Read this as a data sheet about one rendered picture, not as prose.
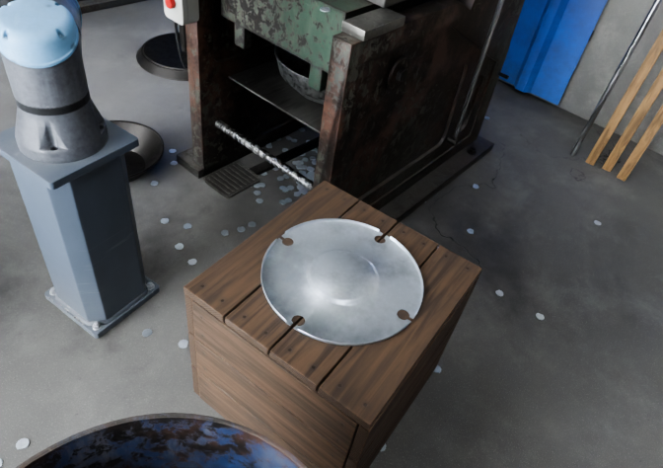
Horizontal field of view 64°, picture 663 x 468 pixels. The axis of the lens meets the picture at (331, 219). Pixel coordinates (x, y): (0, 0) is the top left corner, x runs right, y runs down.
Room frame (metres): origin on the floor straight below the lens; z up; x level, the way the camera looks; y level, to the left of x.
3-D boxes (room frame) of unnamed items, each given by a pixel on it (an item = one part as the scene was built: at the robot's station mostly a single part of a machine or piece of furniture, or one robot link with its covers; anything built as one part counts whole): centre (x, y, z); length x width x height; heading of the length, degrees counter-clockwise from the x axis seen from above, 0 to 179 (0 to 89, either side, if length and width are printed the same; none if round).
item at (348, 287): (0.63, -0.04, 0.35); 0.29 x 0.29 x 0.01
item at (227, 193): (1.27, 0.14, 0.14); 0.59 x 0.10 x 0.05; 145
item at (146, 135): (1.23, 0.68, 0.04); 0.30 x 0.30 x 0.07
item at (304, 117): (1.39, 0.06, 0.31); 0.43 x 0.42 x 0.01; 55
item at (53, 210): (0.76, 0.51, 0.23); 0.19 x 0.19 x 0.45; 62
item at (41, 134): (0.76, 0.51, 0.50); 0.15 x 0.15 x 0.10
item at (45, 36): (0.76, 0.51, 0.62); 0.13 x 0.12 x 0.14; 26
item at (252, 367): (0.63, -0.04, 0.18); 0.40 x 0.38 x 0.35; 151
